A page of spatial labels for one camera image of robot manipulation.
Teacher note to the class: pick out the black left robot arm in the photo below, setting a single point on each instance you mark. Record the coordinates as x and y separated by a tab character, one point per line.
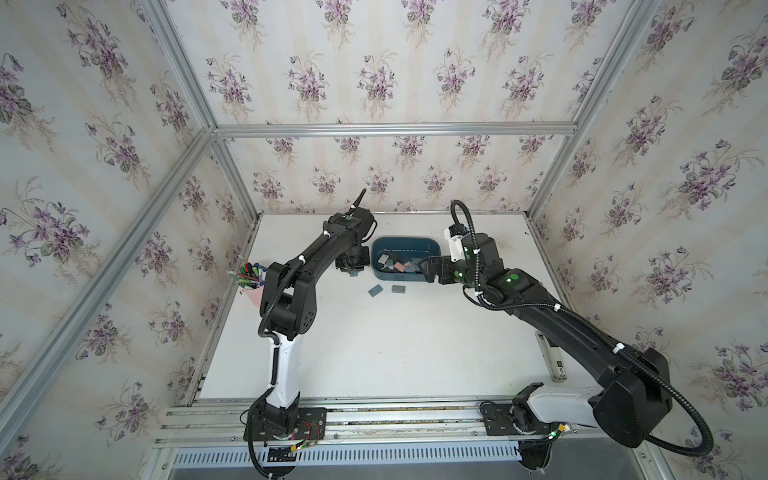
289	307

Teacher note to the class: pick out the grey black stapler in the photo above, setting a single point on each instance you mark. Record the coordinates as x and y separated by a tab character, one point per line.
552	355

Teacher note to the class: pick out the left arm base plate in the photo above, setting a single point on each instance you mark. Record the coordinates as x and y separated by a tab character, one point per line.
274	438

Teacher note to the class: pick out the white slotted cable duct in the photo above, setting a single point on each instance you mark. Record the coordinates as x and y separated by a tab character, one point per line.
351	455

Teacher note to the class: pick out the teal plastic storage box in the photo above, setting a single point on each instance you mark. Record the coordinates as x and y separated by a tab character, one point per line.
401	250

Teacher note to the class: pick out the coloured pens in cup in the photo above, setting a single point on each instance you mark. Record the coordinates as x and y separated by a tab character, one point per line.
249	276

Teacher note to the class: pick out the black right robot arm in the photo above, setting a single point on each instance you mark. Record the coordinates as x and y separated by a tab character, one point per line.
635	392

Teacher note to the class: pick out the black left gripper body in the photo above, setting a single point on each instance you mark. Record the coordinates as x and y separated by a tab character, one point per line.
357	260

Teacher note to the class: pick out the aluminium mounting rail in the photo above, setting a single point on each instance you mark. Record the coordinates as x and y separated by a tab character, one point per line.
219	422

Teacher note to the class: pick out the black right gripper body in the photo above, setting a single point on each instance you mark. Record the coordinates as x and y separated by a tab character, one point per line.
452	272

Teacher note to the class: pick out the pink pen holder cup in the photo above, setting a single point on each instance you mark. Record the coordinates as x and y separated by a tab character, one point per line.
254	296

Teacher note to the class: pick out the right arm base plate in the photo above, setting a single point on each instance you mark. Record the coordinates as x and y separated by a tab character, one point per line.
517	417

